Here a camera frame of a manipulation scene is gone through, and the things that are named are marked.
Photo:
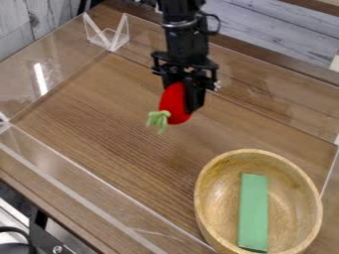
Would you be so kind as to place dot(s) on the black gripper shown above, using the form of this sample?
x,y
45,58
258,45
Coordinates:
x,y
188,27

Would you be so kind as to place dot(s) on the red plush strawberry toy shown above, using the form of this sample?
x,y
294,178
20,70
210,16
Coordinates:
x,y
171,111

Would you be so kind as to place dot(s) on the clear acrylic tray walls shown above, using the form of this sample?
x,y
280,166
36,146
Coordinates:
x,y
115,181

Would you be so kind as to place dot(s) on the green rectangular block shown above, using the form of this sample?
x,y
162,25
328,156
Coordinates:
x,y
252,218

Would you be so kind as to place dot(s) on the wooden bowl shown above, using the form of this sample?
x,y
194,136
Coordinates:
x,y
216,198

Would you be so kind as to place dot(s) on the black table leg bracket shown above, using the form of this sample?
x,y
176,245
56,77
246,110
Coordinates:
x,y
45,243

